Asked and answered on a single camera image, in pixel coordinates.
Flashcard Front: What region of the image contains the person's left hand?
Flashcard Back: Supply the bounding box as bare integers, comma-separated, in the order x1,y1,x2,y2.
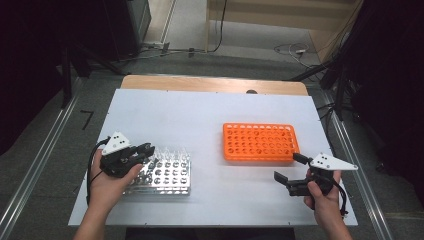
89,149,144,213

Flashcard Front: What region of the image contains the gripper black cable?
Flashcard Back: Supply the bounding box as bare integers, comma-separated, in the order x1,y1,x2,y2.
333,179,350,216
85,136,111,205

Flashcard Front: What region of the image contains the metal floor rail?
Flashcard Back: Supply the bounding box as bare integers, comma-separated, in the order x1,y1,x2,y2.
318,89,395,240
0,77,84,240

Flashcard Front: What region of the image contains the white board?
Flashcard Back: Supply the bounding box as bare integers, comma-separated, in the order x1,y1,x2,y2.
68,88,358,228

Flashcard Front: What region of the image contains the wooden table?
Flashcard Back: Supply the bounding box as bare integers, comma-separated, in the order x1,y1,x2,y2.
119,74,309,97

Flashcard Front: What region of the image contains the white floor cable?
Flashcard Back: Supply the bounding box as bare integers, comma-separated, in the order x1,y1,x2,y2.
273,42,322,70

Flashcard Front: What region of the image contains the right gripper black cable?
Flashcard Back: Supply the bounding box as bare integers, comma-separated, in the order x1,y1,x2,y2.
333,179,350,216

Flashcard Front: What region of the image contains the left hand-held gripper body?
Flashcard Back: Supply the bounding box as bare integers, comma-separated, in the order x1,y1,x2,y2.
99,131,149,179

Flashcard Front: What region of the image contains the row of clear test tubes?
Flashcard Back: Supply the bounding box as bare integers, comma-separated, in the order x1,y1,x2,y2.
153,147,190,163

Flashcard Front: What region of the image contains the white test tube rack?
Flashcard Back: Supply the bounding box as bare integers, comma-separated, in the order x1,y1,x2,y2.
123,148,192,197

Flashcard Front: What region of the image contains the grey floor cable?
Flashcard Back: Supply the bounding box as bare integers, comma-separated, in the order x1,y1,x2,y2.
120,47,206,64

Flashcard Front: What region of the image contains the white power strip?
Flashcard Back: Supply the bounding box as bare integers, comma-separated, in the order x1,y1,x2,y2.
143,41,171,52

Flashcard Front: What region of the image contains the black curtain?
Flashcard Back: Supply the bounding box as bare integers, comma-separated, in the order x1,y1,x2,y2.
346,0,424,208
0,0,111,156

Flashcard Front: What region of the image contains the dark cabinet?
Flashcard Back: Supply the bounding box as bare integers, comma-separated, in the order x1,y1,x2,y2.
103,0,153,63

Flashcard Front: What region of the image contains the person's right hand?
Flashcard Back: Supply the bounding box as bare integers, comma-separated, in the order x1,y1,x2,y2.
303,169,348,230

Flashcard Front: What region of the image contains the light wooden platform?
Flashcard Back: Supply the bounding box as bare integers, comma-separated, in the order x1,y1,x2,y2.
205,0,364,63

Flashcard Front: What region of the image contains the hanging black cable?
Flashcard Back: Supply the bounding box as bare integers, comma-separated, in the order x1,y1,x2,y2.
208,0,229,54

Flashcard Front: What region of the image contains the black floor cable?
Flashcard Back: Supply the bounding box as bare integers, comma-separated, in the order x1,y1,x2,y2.
316,101,338,148

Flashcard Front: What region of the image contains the black metal stand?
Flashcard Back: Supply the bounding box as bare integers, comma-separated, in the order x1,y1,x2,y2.
289,49,355,122
59,43,128,110

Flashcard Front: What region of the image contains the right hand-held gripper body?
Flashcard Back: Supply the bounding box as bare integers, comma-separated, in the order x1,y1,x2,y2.
286,152,359,198

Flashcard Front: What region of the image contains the orange test tube rack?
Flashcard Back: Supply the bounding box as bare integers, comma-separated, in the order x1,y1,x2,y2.
222,122,301,163

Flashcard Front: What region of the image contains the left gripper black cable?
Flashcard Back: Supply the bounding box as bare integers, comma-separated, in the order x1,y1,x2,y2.
85,136,111,205

